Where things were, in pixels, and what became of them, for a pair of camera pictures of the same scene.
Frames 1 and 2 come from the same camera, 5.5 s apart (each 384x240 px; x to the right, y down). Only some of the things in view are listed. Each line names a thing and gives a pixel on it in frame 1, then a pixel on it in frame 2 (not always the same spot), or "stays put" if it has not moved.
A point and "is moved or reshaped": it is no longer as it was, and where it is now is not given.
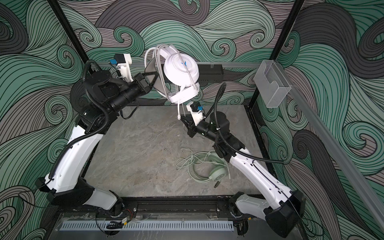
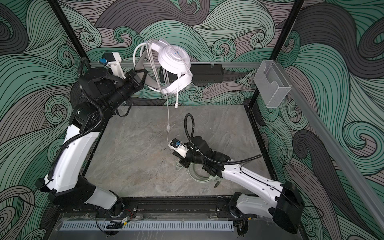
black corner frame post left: (71, 34) stays put
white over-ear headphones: (181, 72) is moved or reshaped
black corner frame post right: (280, 44) stays put
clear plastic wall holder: (271, 83) stays put
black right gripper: (194, 129) to (185, 163)
